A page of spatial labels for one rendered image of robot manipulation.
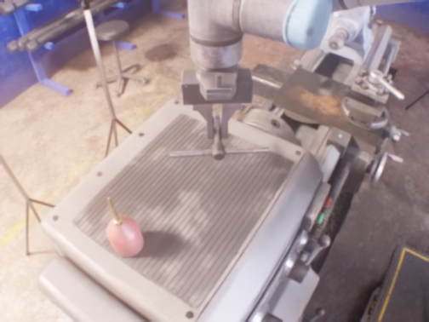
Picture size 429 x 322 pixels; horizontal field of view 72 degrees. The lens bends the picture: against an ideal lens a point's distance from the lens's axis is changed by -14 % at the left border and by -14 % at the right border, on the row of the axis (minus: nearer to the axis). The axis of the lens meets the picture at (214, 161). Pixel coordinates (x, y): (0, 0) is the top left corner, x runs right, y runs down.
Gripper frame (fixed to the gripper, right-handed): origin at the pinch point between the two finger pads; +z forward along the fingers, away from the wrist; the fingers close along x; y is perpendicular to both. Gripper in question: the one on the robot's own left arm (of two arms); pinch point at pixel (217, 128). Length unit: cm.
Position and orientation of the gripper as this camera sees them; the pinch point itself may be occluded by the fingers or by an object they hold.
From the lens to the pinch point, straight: 71.3
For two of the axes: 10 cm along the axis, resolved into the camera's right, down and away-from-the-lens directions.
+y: -0.3, -7.4, 6.7
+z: 0.1, 6.7, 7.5
